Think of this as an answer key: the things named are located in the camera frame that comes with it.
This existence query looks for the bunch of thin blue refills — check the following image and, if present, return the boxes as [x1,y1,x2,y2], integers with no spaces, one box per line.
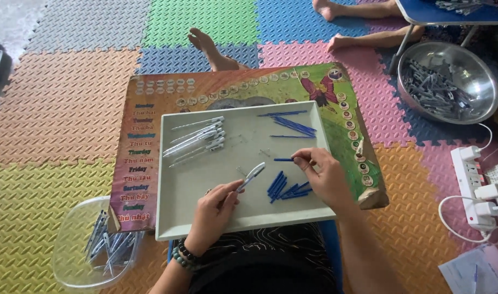
[257,110,318,139]

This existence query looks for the white paper sheet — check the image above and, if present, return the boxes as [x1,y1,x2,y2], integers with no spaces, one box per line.
[438,244,498,294]

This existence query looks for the pile of white pens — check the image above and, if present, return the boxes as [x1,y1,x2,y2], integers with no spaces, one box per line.
[162,116,226,168]

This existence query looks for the white rectangular tray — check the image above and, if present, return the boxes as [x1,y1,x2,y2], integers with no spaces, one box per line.
[155,100,338,242]

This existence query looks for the black bead bracelet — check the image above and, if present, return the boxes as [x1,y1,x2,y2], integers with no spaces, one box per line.
[177,238,201,263]

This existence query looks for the white power strip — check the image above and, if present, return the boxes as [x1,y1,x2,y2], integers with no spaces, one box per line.
[450,146,498,234]

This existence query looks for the blue folding table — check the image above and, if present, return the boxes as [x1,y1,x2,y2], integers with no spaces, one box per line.
[389,0,498,75]

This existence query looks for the clear plastic container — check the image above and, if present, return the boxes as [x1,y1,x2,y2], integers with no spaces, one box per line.
[52,195,146,291]

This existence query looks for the white clear pen barrel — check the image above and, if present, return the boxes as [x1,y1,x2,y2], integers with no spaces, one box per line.
[236,162,266,193]

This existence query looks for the white cable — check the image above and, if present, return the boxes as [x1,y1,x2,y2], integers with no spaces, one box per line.
[477,122,498,162]
[438,195,498,245]

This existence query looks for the colourful printed board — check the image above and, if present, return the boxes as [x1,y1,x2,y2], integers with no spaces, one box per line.
[109,62,390,233]

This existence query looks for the person's bare foot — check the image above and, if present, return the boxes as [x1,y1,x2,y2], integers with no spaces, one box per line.
[187,27,250,72]

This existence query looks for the person's right hand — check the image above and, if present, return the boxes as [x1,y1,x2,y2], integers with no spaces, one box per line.
[292,147,356,214]

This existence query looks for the white charger plug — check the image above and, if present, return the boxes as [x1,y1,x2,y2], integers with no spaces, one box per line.
[474,202,498,218]
[459,145,482,162]
[474,183,498,201]

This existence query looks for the steel bowl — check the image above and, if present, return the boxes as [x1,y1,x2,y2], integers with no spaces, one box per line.
[397,40,498,125]

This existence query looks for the green bead bracelet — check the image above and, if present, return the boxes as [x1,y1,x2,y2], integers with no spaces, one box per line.
[171,246,195,272]

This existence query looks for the pile of blue pen caps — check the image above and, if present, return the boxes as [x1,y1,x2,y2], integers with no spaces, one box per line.
[266,170,314,204]

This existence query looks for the pen parts on table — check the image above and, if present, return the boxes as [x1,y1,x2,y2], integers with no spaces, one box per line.
[434,0,485,16]

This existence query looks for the heap of assembled pens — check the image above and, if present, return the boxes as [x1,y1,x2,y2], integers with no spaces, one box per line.
[84,209,138,277]

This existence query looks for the person's left hand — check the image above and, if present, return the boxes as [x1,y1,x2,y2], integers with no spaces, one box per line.
[184,180,245,256]

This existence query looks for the person's black patterned clothing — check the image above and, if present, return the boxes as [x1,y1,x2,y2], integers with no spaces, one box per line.
[187,222,340,294]

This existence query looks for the heap of grey pen parts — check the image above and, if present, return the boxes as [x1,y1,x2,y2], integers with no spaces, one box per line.
[403,59,475,121]

